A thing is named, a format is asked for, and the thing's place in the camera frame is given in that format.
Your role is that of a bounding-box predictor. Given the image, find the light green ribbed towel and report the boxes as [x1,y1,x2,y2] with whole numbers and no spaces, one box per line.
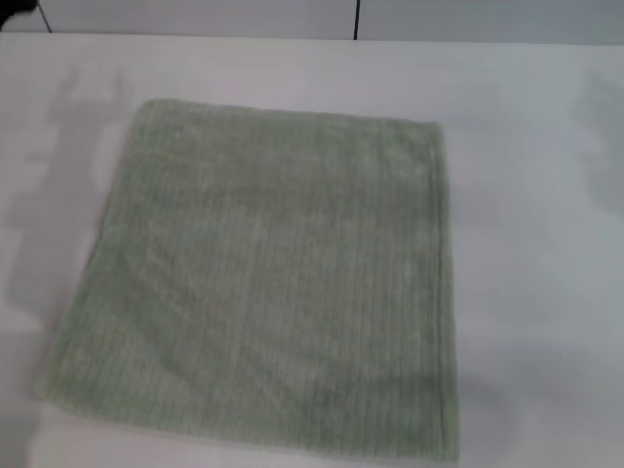
[32,98,462,462]

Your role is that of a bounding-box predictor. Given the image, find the dark background object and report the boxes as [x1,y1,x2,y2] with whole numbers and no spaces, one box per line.
[0,0,54,34]

